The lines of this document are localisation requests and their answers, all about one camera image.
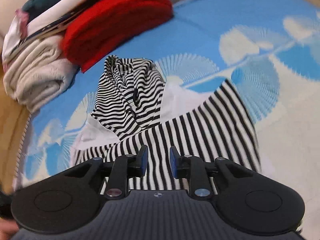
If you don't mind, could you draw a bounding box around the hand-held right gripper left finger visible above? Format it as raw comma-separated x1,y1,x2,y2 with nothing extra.
64,145,150,201

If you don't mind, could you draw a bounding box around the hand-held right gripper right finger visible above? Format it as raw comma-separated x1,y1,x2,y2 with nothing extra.
169,145,253,201

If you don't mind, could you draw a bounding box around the black white striped shirt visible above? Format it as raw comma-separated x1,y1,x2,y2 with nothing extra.
71,55,263,196

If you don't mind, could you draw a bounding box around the blue white printed blanket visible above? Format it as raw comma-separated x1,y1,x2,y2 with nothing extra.
14,0,320,233

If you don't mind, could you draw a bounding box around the beige fluffy folded garment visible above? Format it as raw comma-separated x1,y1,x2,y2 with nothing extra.
2,39,83,112

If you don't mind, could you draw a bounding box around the red folded garment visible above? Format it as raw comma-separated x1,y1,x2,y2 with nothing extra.
62,0,174,74

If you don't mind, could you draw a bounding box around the white folded garment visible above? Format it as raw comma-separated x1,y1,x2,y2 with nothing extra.
2,0,118,62

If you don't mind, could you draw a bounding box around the pink cloth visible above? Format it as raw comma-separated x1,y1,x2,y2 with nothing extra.
14,8,30,39

